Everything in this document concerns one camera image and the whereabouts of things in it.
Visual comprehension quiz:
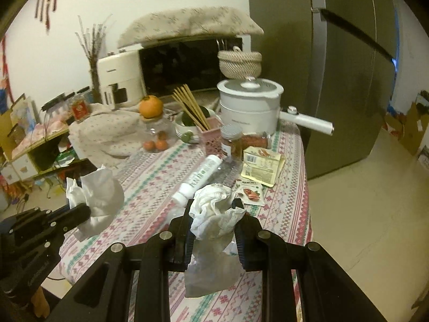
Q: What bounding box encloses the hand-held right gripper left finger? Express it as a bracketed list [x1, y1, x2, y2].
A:
[49, 199, 197, 322]

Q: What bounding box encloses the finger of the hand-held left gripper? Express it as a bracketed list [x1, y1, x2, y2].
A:
[10, 204, 72, 230]
[40, 204, 92, 239]

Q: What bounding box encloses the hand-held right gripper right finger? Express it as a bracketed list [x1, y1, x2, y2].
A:
[231, 199, 389, 322]

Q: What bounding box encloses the frosted plastic bottle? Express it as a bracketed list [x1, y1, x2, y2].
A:
[184, 235, 242, 298]

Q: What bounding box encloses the white labelled plastic bottle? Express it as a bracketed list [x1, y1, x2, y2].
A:
[172, 154, 222, 206]

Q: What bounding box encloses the person's left hand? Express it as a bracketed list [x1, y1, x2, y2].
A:
[32, 287, 51, 317]

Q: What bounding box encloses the white snack packet red print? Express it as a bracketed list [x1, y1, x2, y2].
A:
[234, 179, 265, 206]

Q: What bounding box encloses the red green patterned tablecloth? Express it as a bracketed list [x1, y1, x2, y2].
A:
[55, 121, 314, 322]

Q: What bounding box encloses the beige printed food packet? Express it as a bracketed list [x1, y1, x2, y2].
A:
[241, 146, 286, 187]

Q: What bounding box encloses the wooden shelf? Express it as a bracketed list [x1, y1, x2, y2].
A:
[0, 126, 72, 183]

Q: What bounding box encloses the pink cloth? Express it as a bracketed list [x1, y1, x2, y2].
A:
[15, 121, 69, 151]

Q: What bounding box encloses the cream floral cloth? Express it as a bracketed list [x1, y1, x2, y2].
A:
[69, 102, 183, 168]

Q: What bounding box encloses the cardboard picture board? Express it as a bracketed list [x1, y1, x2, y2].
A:
[0, 93, 37, 162]

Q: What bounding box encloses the glass jar with checkered lid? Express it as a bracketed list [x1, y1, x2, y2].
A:
[220, 123, 243, 162]

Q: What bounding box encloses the jar of red berries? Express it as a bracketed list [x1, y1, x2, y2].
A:
[241, 131, 272, 150]

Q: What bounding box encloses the pink chopstick holder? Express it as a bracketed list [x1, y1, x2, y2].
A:
[198, 125, 224, 156]

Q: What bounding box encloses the red tea tin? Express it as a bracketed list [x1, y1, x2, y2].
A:
[71, 94, 90, 122]

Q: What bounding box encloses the white ceramic bowl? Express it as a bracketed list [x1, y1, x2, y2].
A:
[174, 114, 222, 143]

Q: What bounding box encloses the glass jar with wooden lid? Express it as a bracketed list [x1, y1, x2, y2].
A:
[144, 117, 170, 148]

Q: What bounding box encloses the dark green avocado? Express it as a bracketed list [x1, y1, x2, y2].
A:
[181, 105, 210, 126]

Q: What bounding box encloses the white electric cooking pot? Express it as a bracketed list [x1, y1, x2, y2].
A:
[216, 77, 335, 136]

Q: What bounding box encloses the bundle of wooden chopsticks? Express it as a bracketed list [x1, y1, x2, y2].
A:
[172, 85, 212, 131]

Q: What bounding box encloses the glass vase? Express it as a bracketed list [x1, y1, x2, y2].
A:
[89, 69, 101, 103]

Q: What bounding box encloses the orange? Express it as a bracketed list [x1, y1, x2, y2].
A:
[139, 96, 164, 119]

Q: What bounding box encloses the white air fryer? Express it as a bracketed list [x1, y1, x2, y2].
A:
[97, 51, 145, 108]

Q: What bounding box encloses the glass pot lid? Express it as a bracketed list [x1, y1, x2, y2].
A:
[217, 77, 284, 95]

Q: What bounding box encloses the dried twig bundle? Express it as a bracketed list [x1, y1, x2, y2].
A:
[75, 14, 113, 71]

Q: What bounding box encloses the black microwave oven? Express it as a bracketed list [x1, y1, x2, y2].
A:
[137, 34, 252, 98]

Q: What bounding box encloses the woven lidded basket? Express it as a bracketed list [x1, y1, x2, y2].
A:
[217, 46, 262, 79]

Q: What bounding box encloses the grey refrigerator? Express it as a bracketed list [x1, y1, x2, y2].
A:
[246, 0, 401, 180]

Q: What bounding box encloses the brown cardboard box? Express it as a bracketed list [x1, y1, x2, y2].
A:
[385, 102, 426, 155]

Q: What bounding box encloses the floral appliance cover cloth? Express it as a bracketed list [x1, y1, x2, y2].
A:
[117, 7, 265, 49]

